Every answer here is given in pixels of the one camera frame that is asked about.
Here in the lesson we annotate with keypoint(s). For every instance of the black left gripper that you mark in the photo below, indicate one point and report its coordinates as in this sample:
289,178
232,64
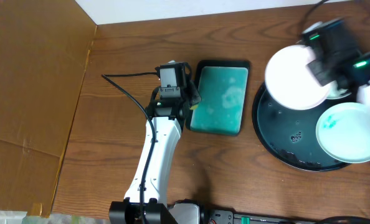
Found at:
191,93

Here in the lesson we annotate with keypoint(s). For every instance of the white plate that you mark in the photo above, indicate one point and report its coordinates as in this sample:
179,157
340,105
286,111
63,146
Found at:
291,83

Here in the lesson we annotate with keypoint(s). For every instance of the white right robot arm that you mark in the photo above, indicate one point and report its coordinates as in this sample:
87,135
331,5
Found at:
339,59

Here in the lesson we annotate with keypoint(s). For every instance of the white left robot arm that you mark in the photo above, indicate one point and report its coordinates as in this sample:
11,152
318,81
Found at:
146,199

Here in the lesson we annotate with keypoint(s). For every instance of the black rectangular water tray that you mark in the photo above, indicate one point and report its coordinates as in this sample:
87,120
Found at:
222,85

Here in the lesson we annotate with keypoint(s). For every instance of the round black serving tray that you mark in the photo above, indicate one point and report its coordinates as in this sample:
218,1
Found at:
290,135

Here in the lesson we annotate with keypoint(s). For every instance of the mint plate far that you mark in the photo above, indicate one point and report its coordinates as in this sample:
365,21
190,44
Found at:
336,93

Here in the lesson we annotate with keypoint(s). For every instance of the mint plate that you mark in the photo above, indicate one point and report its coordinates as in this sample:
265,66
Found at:
336,93
343,132

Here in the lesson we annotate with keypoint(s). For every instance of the mint plate near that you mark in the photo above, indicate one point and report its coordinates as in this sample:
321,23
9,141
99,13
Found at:
343,132

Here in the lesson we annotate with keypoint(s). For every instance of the brown cardboard panel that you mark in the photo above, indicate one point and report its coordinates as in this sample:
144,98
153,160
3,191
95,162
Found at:
44,49

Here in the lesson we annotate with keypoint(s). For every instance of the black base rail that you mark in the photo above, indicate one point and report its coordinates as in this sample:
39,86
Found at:
228,217

